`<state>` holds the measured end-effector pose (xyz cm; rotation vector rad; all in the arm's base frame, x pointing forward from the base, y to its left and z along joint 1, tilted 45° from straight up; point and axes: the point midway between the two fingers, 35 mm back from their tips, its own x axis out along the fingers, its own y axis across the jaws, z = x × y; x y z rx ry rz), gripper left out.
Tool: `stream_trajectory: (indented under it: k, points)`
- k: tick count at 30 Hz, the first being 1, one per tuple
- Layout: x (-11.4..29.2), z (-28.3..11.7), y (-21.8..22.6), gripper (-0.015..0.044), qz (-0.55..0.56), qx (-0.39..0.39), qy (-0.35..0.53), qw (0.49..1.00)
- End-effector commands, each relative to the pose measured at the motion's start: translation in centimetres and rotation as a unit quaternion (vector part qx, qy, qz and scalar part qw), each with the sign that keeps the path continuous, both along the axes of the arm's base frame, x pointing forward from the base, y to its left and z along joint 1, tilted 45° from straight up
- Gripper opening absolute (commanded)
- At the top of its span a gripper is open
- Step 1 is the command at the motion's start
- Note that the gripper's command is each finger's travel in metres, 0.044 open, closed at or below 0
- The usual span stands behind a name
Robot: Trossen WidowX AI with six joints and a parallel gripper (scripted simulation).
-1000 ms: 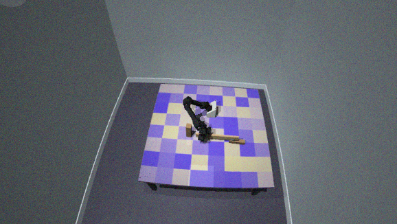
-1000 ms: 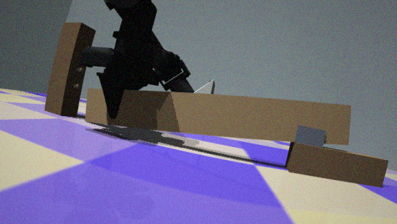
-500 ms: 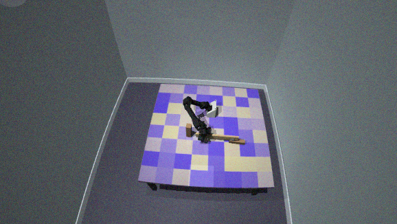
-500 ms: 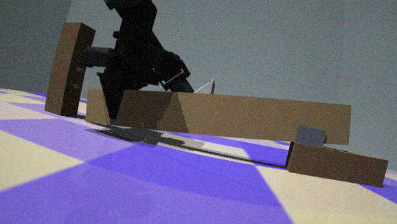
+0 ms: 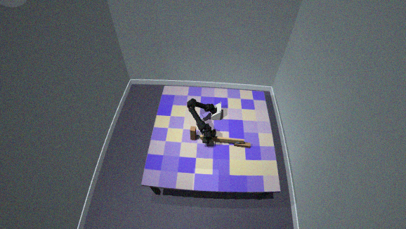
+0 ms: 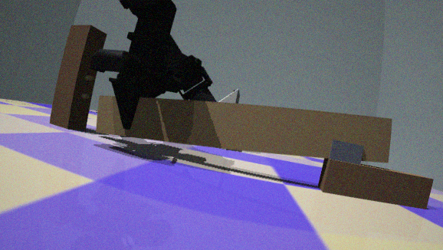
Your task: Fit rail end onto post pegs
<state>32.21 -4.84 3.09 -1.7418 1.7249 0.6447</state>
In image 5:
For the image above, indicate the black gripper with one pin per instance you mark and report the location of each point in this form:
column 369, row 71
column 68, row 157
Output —
column 205, row 141

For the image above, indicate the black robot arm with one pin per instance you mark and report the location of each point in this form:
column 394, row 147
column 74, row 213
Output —
column 191, row 104

